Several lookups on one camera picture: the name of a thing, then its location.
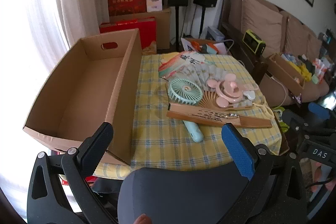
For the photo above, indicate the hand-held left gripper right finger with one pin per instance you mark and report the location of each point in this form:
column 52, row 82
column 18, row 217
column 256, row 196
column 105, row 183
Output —
column 237, row 154

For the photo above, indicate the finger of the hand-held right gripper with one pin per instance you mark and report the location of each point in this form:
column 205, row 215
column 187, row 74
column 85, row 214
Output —
column 319, row 110
column 294, row 120

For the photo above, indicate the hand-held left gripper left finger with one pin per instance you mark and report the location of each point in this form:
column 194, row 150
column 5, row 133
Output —
column 96, row 146

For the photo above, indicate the white heart-shaped object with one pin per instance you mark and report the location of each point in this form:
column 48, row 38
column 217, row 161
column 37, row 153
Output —
column 248, row 95

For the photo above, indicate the large cardboard box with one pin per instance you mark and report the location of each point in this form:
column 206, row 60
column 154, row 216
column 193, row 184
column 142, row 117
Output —
column 78, row 98

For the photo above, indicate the carved wooden fan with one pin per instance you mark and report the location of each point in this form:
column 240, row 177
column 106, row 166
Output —
column 199, row 115

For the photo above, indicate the pink mouse-ear handheld fan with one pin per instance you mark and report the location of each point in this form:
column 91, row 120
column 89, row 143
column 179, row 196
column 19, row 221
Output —
column 225, row 95

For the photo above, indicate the teal handheld electric fan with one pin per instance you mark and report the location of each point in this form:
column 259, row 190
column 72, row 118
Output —
column 183, row 91

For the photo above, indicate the round painted paper fan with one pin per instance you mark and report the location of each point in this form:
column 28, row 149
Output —
column 178, row 61

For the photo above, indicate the green cartoon toy case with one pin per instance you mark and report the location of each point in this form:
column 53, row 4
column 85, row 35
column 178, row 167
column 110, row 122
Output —
column 282, row 119

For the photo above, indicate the pile of assorted packets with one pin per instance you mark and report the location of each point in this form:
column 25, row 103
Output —
column 312, row 66

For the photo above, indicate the shallow cardboard tray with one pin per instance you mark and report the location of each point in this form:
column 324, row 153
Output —
column 284, row 73

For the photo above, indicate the brown sofa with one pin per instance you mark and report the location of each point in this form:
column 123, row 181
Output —
column 273, row 74

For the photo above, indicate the yellow checked tablecloth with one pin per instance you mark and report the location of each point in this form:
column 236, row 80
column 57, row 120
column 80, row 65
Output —
column 162, row 146

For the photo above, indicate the dark grey chair back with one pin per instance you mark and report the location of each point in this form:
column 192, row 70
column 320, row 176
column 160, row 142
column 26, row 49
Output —
column 183, row 195

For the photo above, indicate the green portable radio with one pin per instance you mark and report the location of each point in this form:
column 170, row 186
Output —
column 253, row 41

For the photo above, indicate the large tan cushion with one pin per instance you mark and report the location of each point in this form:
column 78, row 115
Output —
column 261, row 19

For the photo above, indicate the grey blue box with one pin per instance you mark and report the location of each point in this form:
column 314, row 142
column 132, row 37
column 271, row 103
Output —
column 215, row 33

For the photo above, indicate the small open cardboard box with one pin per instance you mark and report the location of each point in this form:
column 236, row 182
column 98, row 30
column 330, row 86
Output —
column 187, row 43

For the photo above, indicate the red gift box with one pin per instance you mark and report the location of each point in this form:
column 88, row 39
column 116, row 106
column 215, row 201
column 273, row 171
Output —
column 143, row 29

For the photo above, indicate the white curtain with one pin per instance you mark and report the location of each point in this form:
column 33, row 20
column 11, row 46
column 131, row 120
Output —
column 47, row 8

